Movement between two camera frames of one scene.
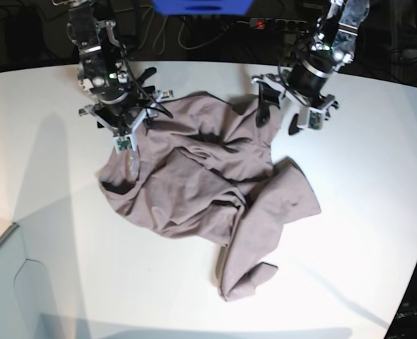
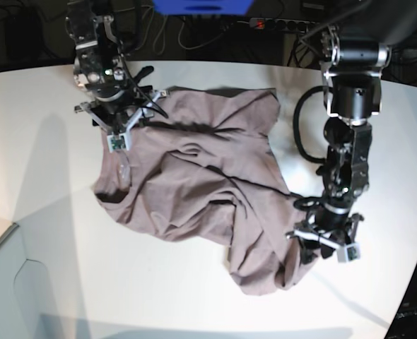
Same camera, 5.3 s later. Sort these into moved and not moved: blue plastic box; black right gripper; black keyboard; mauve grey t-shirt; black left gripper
Moved: mauve grey t-shirt; black right gripper
Not moved: black keyboard; blue plastic box; black left gripper
